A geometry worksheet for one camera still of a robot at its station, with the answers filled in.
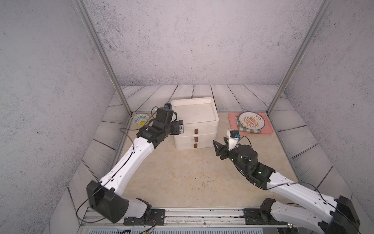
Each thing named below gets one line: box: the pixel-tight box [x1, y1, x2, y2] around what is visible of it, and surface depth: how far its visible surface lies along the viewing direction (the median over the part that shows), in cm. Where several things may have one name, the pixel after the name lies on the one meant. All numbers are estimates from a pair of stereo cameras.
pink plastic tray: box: [228, 112, 274, 135], surface depth 113 cm
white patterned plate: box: [238, 111, 266, 131], surface depth 117 cm
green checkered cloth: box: [234, 115, 262, 134], surface depth 110 cm
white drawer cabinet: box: [170, 97, 220, 150], surface depth 91 cm
